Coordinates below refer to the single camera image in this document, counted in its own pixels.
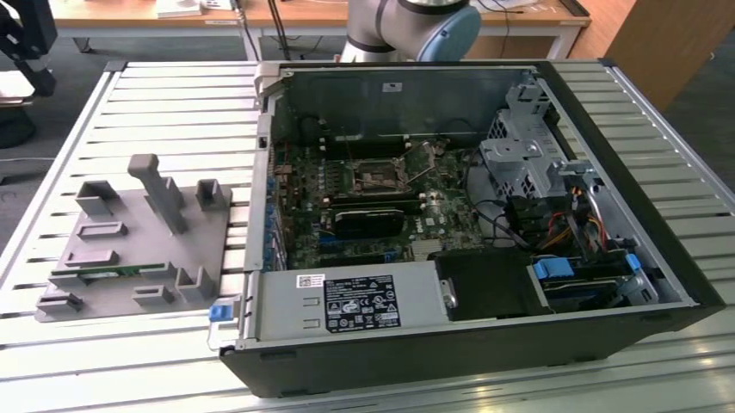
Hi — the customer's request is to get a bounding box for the green motherboard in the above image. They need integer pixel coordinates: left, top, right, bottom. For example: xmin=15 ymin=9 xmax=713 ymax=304
xmin=269 ymin=140 xmax=491 ymax=273

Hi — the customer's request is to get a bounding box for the black open PC case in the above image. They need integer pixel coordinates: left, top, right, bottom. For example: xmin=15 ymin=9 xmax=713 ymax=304
xmin=218 ymin=59 xmax=727 ymax=399

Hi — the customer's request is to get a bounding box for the black internal cable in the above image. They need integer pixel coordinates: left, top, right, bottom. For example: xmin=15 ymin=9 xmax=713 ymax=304
xmin=467 ymin=199 xmax=537 ymax=251

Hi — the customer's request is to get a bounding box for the black RAM slot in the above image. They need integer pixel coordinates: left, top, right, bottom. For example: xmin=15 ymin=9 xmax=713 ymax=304
xmin=326 ymin=194 xmax=421 ymax=205

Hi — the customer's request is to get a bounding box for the brown wooden cabinet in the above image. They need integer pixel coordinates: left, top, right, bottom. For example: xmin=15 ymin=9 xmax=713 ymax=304
xmin=601 ymin=0 xmax=726 ymax=114

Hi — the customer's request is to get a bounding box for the hard disk in blue carrier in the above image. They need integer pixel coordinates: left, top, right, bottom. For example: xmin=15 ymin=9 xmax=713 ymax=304
xmin=527 ymin=255 xmax=629 ymax=311

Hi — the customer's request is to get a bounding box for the small silver chipset heatsink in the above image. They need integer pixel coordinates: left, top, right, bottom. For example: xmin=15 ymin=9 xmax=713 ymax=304
xmin=413 ymin=240 xmax=449 ymax=262

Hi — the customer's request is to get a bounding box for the blue case latch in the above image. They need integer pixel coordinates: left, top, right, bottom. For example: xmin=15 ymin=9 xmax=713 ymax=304
xmin=209 ymin=302 xmax=242 ymax=324

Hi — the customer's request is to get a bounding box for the silver metal drive cage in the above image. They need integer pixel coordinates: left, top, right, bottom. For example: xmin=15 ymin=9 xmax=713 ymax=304
xmin=478 ymin=80 xmax=577 ymax=204

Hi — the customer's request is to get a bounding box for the green RAM stick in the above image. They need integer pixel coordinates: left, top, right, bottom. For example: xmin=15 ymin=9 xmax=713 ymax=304
xmin=77 ymin=263 xmax=146 ymax=281

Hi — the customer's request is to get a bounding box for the silver power supply with labels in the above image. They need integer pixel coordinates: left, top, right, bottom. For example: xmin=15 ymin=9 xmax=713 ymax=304
xmin=243 ymin=263 xmax=457 ymax=346

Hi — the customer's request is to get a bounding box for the flat white box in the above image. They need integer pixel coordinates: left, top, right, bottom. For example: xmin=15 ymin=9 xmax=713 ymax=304
xmin=155 ymin=0 xmax=207 ymax=20

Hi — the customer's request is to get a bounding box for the CPU socket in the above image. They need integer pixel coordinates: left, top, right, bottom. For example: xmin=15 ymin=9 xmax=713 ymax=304
xmin=351 ymin=158 xmax=417 ymax=194

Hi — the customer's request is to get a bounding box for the black graphics card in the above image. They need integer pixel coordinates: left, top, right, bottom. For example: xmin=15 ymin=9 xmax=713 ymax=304
xmin=333 ymin=208 xmax=409 ymax=242

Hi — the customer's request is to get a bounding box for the grey plastic parts rack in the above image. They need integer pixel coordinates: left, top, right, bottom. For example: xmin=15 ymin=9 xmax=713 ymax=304
xmin=35 ymin=153 xmax=237 ymax=324

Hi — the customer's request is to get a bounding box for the thin metal locking lever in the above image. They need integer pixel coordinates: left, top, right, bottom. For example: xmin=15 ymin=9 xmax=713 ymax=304
xmin=411 ymin=159 xmax=450 ymax=187

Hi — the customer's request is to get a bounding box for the black plastic shroud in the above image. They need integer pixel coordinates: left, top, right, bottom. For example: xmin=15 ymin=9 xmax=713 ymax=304
xmin=433 ymin=250 xmax=554 ymax=323

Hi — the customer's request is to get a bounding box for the long wooden desk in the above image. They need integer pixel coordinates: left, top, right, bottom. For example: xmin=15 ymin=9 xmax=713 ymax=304
xmin=51 ymin=0 xmax=594 ymax=62

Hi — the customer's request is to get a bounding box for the black hanging desk cable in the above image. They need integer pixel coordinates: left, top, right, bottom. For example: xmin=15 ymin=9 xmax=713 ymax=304
xmin=234 ymin=7 xmax=263 ymax=61

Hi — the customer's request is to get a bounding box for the yellow and red wire bundle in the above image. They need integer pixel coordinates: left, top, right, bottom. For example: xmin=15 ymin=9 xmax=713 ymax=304
xmin=538 ymin=213 xmax=611 ymax=251

